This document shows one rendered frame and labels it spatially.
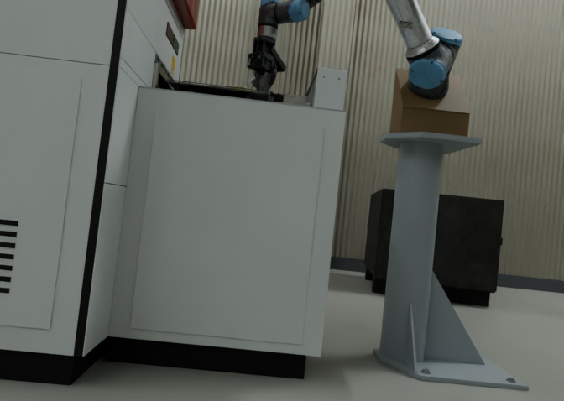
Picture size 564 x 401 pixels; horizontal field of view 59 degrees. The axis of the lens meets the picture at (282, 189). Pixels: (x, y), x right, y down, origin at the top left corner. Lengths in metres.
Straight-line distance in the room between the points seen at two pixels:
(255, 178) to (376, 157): 3.50
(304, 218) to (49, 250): 0.69
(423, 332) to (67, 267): 1.21
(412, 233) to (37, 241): 1.20
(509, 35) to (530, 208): 1.73
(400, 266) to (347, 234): 3.02
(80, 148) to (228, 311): 0.62
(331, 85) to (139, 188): 0.67
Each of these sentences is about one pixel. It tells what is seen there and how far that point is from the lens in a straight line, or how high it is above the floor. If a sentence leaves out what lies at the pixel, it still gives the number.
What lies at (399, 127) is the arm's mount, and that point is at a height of 0.84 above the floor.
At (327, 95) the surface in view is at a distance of 1.59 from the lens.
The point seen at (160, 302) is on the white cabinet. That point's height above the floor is 0.19.
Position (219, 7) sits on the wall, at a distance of 5.17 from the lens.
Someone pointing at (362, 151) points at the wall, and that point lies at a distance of 4.89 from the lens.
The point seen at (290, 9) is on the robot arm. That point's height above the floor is 1.20.
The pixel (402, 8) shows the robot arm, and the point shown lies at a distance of 1.68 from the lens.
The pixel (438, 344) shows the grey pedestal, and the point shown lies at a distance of 1.98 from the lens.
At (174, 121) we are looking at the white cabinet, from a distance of 1.51.
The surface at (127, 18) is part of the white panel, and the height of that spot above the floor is 0.95.
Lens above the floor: 0.49
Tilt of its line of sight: 3 degrees up
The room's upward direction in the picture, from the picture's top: 6 degrees clockwise
